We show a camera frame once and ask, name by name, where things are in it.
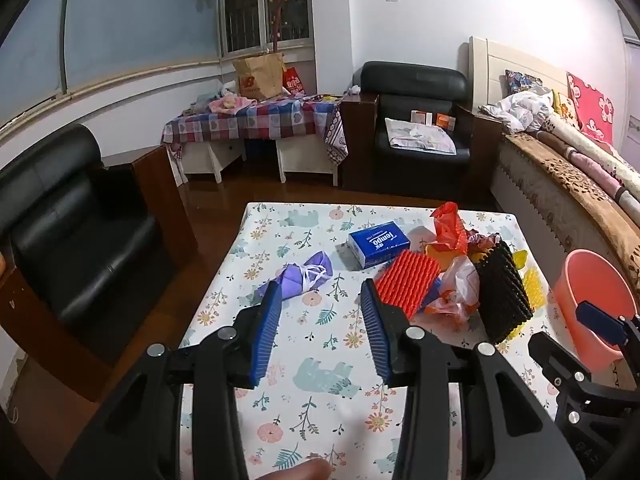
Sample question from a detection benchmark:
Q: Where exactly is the person's left hand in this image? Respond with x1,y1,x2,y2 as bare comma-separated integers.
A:
262,460,333,480

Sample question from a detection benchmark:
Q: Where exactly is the printed wrapper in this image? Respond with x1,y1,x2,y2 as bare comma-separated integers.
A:
466,230,502,263

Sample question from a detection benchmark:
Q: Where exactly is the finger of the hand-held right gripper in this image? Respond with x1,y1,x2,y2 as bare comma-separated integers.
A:
528,332,624,402
575,301,640,362

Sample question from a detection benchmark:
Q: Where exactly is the yellow flower pillow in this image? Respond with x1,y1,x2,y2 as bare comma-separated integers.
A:
552,91,581,121

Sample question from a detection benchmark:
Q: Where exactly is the dark floral pillow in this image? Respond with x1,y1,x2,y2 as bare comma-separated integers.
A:
505,70,543,95

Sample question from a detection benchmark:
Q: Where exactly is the wooden coat rack pole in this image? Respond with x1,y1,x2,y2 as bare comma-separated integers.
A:
270,0,289,56

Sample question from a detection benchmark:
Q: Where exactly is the pink flower pillow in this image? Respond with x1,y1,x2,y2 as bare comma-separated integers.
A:
566,72,617,143

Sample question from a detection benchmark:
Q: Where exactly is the folded pale printed cloth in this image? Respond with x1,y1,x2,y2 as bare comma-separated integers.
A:
385,117,458,156

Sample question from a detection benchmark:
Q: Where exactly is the purple soft packet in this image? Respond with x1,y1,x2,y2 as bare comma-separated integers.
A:
255,252,333,306

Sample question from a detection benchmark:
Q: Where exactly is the blue boxed tissue pack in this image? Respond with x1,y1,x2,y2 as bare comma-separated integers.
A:
347,220,412,269

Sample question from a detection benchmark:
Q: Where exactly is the lilac wardrobe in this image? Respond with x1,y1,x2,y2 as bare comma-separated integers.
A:
619,10,640,151

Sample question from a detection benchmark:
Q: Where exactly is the black leather armchair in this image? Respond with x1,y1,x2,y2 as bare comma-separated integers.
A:
352,61,473,163
0,124,161,366

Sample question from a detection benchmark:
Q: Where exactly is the cream bed headboard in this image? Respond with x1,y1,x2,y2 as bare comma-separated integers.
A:
467,36,571,111

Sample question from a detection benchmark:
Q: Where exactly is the barred window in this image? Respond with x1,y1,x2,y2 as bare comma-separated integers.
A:
217,0,316,56

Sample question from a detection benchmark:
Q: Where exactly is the red gift bag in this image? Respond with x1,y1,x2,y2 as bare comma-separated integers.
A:
282,66,306,96

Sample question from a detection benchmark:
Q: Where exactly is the rolled patchwork quilt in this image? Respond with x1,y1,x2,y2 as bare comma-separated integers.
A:
537,115,640,201

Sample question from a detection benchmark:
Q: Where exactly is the brown paper bag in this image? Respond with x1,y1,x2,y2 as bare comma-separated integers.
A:
231,52,286,99

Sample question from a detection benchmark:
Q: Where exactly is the pink plastic bucket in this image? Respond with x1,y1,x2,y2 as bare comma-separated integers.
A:
552,249,640,373

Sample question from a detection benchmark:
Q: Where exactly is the clear red-printed plastic packet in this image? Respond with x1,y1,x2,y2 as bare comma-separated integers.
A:
425,256,481,322

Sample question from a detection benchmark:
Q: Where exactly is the crumpled white printed duvet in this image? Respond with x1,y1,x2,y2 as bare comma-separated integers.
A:
479,87,556,133

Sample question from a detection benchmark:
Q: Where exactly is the wooden side table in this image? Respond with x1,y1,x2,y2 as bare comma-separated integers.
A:
469,110,502,197
340,92,378,190

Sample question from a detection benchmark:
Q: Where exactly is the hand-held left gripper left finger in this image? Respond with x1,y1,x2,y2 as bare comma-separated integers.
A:
57,280,284,480

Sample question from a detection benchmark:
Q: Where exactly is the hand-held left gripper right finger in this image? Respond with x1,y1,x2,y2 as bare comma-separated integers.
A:
360,279,586,480

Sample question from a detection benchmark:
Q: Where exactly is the red snack bag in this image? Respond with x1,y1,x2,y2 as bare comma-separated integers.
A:
424,202,469,261

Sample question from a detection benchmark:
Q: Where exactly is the pink cloth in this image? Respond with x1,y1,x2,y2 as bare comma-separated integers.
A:
207,94,258,113

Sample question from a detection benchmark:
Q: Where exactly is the table with checkered cloth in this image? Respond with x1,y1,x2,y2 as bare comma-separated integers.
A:
161,95,348,163

